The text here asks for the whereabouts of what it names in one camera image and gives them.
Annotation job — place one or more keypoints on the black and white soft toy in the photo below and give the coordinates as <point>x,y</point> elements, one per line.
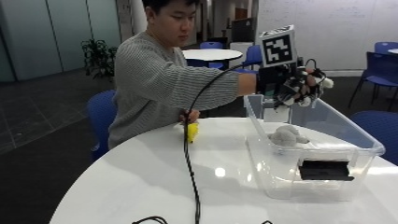
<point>299,90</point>

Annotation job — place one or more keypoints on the yellow soft toy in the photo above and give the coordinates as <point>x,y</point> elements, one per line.
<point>192,132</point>

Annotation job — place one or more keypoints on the person in grey striped sweater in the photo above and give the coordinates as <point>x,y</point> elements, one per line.
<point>153,84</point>

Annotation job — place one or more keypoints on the white marker cube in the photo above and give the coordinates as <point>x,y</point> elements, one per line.
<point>277,46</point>

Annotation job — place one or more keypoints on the blue chair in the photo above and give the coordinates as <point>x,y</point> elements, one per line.
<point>374,130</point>
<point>212,45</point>
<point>102,118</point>
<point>385,47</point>
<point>380,71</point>
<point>253,57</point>

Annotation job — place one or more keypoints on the grey soft toy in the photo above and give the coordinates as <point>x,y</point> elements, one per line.
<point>287,136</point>

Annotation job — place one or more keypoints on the clear plastic storage bin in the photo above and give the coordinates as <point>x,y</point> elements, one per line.
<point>314,149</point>

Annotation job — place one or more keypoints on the round white table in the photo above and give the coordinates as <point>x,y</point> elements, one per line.
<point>212,54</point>

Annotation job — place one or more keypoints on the dark cabinet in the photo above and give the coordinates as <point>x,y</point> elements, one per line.
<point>243,29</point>

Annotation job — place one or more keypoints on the green potted plant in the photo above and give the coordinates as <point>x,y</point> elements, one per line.
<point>99,59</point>

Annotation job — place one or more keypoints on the black label on bin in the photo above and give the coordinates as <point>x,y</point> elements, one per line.
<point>325,170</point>

